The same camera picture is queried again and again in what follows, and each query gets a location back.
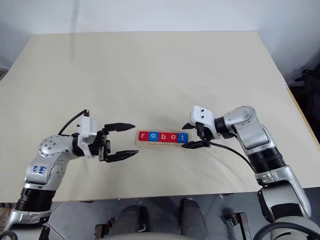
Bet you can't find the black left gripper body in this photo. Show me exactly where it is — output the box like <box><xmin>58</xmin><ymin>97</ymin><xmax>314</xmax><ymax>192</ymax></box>
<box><xmin>87</xmin><ymin>128</ymin><xmax>112</xmax><ymax>163</ymax></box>

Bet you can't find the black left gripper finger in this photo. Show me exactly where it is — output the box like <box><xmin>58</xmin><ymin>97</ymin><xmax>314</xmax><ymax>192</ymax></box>
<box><xmin>104</xmin><ymin>149</ymin><xmax>140</xmax><ymax>164</ymax></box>
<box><xmin>103</xmin><ymin>122</ymin><xmax>136</xmax><ymax>133</ymax></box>

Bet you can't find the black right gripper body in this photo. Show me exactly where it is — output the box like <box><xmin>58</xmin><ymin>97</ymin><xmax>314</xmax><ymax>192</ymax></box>
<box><xmin>194</xmin><ymin>122</ymin><xmax>216</xmax><ymax>142</ymax></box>

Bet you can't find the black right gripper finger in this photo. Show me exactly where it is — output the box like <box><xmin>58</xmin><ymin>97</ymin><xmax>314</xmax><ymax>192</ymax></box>
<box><xmin>181</xmin><ymin>121</ymin><xmax>197</xmax><ymax>131</ymax></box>
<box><xmin>181</xmin><ymin>140</ymin><xmax>211</xmax><ymax>150</ymax></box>

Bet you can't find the pale wooden letter tray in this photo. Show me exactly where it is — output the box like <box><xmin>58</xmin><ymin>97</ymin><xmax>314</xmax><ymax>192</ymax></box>
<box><xmin>135</xmin><ymin>131</ymin><xmax>195</xmax><ymax>148</ymax></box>

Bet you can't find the dark rounded shape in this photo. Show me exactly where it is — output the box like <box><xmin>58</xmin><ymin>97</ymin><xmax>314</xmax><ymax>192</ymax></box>
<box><xmin>117</xmin><ymin>204</ymin><xmax>148</xmax><ymax>237</ymax></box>
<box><xmin>179</xmin><ymin>197</ymin><xmax>208</xmax><ymax>237</ymax></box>

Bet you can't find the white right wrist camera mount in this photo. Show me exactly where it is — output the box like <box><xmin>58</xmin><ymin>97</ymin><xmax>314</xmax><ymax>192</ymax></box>
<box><xmin>190</xmin><ymin>105</ymin><xmax>221</xmax><ymax>140</ymax></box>

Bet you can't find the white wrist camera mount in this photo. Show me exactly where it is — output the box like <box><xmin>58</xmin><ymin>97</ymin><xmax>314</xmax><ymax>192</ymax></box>
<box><xmin>77</xmin><ymin>116</ymin><xmax>98</xmax><ymax>146</ymax></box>
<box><xmin>190</xmin><ymin>105</ymin><xmax>221</xmax><ymax>140</ymax></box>

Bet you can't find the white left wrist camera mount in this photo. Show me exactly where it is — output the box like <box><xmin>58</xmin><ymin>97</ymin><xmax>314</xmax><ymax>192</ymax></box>
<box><xmin>77</xmin><ymin>116</ymin><xmax>98</xmax><ymax>146</ymax></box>

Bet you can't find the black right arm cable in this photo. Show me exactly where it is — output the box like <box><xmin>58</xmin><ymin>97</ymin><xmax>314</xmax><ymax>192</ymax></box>
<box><xmin>204</xmin><ymin>132</ymin><xmax>255</xmax><ymax>173</ymax></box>

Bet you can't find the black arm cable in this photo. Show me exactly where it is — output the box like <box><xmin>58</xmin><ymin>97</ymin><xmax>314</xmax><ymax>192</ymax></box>
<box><xmin>57</xmin><ymin>109</ymin><xmax>91</xmax><ymax>137</ymax></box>
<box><xmin>204</xmin><ymin>132</ymin><xmax>255</xmax><ymax>173</ymax></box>

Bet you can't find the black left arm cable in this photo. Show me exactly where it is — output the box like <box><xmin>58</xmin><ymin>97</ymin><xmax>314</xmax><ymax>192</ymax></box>
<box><xmin>57</xmin><ymin>109</ymin><xmax>91</xmax><ymax>137</ymax></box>

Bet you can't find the rusty metal bracket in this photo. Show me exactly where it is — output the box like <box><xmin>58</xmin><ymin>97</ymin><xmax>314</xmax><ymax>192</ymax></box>
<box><xmin>222</xmin><ymin>212</ymin><xmax>252</xmax><ymax>240</ymax></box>
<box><xmin>94</xmin><ymin>217</ymin><xmax>118</xmax><ymax>237</ymax></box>

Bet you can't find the black equipment frame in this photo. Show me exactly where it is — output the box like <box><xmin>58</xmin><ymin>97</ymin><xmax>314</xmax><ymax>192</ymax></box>
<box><xmin>293</xmin><ymin>68</ymin><xmax>320</xmax><ymax>126</ymax></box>

